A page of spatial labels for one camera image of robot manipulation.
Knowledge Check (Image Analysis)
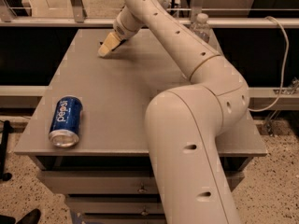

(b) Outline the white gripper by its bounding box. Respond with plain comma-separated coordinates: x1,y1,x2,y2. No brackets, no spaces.
98,7,144,57

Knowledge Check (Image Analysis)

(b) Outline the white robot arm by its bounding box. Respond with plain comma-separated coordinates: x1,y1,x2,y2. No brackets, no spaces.
98,0,249,224

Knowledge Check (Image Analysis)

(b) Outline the metal railing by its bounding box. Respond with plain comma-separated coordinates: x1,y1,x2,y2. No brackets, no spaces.
1,0,299,26

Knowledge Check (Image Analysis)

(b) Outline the clear plastic water bottle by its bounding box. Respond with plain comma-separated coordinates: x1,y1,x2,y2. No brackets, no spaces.
190,13,210,43

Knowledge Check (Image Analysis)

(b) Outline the grey drawer cabinet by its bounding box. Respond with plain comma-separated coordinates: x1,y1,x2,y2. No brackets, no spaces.
16,29,265,224

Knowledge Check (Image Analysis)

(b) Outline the blue pepsi can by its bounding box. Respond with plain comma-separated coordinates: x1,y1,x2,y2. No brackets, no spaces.
49,96,83,147

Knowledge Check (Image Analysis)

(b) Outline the black stand base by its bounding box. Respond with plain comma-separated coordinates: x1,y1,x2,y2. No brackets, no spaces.
0,120,13,181

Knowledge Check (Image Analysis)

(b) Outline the black shoe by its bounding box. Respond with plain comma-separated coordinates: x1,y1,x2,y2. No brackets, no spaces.
16,209,41,224

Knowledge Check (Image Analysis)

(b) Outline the white cable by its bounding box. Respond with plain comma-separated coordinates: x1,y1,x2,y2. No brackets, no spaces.
248,15,290,113

